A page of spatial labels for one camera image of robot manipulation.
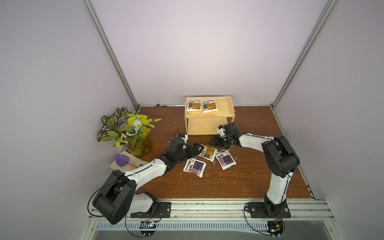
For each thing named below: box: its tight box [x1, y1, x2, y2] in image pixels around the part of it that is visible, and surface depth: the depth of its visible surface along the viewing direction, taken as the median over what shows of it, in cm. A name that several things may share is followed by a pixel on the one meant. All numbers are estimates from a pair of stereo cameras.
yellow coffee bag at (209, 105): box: [201, 98, 219, 114], surface depth 90 cm
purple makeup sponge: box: [115, 154, 130, 167], surface depth 94 cm
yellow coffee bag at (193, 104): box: [186, 99, 202, 112], surface depth 92 cm
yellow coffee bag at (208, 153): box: [198, 144, 218, 162], surface depth 94 cm
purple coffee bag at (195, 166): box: [183, 158, 207, 178], surface depth 89 cm
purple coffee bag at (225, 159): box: [215, 149, 237, 170], surface depth 92 cm
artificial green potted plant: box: [97, 106, 162, 157], surface depth 83 cm
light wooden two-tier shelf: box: [184, 94, 236, 136], surface depth 95 cm
